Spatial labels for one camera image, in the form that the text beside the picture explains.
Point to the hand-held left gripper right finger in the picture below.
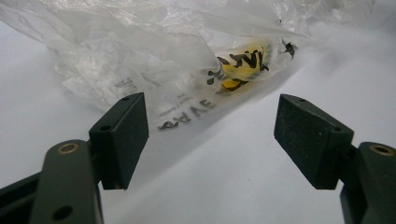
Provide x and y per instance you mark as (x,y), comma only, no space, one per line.
(311,143)

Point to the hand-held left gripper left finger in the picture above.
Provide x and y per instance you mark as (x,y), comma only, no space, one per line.
(124,143)

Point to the clear smiley print plastic bag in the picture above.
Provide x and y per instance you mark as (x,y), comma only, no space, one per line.
(140,53)

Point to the white table mat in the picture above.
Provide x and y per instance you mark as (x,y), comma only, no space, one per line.
(218,174)

